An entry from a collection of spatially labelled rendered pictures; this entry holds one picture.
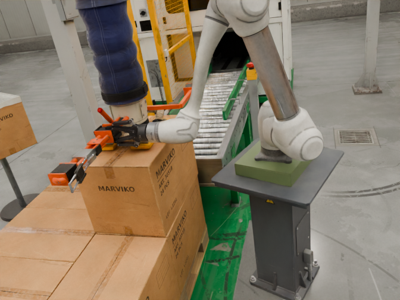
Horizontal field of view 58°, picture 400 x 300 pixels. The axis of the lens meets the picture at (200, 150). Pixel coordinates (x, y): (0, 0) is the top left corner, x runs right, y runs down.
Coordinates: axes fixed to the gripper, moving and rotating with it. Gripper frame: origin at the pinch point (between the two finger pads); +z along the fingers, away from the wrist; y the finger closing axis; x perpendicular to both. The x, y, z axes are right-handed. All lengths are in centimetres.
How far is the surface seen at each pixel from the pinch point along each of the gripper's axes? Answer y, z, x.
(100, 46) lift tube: -35.7, 0.3, 15.4
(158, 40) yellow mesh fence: -8, 39, 186
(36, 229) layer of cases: 54, 58, -3
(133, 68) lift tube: -22.7, -9.1, 22.8
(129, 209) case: 37.6, -3.5, -4.9
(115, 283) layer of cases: 54, -6, -35
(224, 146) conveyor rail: 49, -34, 81
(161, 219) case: 43.0, -18.9, -5.2
